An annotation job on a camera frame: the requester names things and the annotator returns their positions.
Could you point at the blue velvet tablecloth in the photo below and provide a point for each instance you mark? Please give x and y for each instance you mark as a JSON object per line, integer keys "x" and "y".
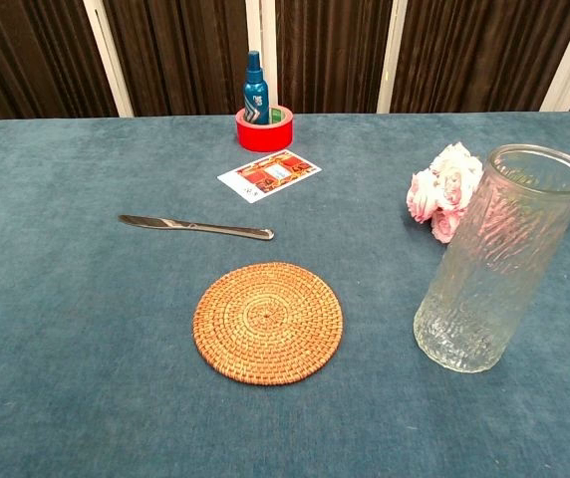
{"x": 90, "y": 348}

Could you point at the clear textured glass vase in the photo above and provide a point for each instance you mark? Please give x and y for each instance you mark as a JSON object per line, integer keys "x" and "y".
{"x": 494, "y": 269}

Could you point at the red patterned playing card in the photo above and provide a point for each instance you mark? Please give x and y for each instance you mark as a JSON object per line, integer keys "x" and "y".
{"x": 269, "y": 175}

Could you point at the pink artificial flower bouquet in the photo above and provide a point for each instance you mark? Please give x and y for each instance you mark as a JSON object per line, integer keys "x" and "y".
{"x": 439, "y": 194}

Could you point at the dark brown curtain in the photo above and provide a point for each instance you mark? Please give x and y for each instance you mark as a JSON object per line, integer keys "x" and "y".
{"x": 190, "y": 55}

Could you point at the blue spray bottle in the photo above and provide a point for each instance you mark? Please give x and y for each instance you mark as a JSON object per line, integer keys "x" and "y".
{"x": 255, "y": 94}

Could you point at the round woven rattan coaster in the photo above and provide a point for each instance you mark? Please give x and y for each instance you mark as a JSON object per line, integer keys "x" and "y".
{"x": 268, "y": 323}

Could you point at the silver table knife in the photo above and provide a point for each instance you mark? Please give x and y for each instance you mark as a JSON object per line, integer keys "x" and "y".
{"x": 195, "y": 227}

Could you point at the red tape roll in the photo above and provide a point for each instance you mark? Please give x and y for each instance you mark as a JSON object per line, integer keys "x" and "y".
{"x": 264, "y": 137}

